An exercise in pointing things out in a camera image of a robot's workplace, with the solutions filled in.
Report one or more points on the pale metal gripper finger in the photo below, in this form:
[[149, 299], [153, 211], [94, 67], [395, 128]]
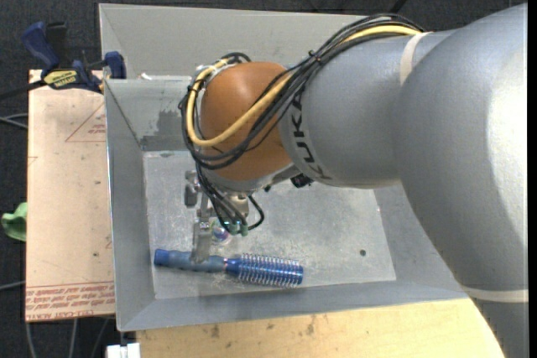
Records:
[[201, 243], [220, 236]]

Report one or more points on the blue round hairbrush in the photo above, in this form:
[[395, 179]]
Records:
[[268, 269]]

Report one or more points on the grey metal bin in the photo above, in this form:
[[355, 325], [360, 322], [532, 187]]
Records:
[[327, 230]]

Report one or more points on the brown cardboard board, red print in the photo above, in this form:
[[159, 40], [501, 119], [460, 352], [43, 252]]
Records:
[[67, 197]]

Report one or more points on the black cylinder on white bracket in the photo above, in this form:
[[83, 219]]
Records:
[[300, 180]]

